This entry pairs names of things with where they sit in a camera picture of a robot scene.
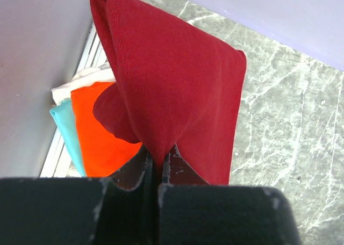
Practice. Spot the orange folded t shirt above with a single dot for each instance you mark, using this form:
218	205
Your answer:
102	153

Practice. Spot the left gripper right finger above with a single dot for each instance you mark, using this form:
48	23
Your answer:
177	171

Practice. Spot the beige folded t shirt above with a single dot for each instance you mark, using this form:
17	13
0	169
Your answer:
83	78

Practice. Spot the dark red t shirt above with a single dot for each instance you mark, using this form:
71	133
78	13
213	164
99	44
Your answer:
176	85

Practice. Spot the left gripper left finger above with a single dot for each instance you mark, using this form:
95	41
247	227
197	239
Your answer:
130	176

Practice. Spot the teal folded t shirt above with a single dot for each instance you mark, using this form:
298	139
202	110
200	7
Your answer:
64	118

